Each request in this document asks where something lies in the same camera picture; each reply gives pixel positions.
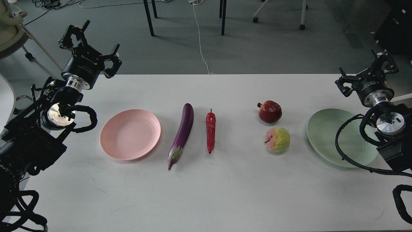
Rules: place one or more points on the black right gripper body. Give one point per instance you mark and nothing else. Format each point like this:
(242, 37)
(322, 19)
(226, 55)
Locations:
(374, 91)

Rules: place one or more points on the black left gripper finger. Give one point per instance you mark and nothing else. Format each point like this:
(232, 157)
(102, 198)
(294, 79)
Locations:
(66, 41)
(116, 62)

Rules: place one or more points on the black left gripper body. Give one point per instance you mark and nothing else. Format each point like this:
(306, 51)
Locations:
(86, 64)

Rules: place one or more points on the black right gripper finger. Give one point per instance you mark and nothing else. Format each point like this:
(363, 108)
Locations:
(347, 84)
(383, 65)

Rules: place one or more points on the red pomegranate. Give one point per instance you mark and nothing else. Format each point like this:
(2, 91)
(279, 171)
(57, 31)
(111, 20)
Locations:
(269, 112)

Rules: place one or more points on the yellow-red peach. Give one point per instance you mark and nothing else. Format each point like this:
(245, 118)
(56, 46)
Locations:
(277, 139)

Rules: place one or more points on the purple eggplant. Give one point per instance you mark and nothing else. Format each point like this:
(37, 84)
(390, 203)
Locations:
(182, 135)

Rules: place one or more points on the red chili pepper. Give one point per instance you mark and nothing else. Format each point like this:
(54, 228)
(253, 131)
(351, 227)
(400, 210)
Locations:
(210, 128)

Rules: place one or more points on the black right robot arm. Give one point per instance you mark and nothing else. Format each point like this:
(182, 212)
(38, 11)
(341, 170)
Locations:
(385, 125)

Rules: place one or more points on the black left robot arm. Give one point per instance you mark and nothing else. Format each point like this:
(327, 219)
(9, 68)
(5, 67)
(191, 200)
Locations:
(34, 137)

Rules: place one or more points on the black cabinet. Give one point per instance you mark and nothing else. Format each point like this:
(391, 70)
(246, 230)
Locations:
(395, 33)

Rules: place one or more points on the light green plate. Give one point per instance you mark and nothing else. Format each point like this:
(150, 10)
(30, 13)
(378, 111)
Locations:
(322, 128)

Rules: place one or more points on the pink plate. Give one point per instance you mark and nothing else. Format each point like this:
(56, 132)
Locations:
(130, 135)

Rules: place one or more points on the beige office chair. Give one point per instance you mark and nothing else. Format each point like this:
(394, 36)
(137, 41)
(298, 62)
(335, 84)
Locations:
(14, 34)

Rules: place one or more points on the black table legs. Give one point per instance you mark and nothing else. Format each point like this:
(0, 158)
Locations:
(222, 13)

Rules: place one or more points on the white chair base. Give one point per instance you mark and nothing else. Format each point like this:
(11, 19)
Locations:
(276, 13)

